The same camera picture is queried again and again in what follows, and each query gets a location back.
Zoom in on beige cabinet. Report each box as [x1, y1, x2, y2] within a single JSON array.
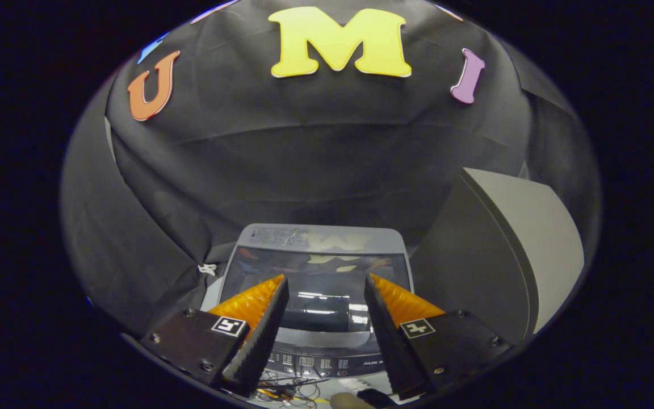
[[412, 166, 586, 344]]

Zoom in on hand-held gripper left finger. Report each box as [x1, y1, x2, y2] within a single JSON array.
[[140, 274, 290, 397]]

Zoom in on thin black floor cables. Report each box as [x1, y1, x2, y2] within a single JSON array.
[[256, 369, 328, 407]]

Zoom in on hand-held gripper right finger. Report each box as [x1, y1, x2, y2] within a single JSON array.
[[364, 273, 514, 400]]

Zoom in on grey washing machine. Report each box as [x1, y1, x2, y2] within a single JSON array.
[[199, 223, 416, 380]]

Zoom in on small black object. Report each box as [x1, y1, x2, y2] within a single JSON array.
[[357, 388, 399, 407]]

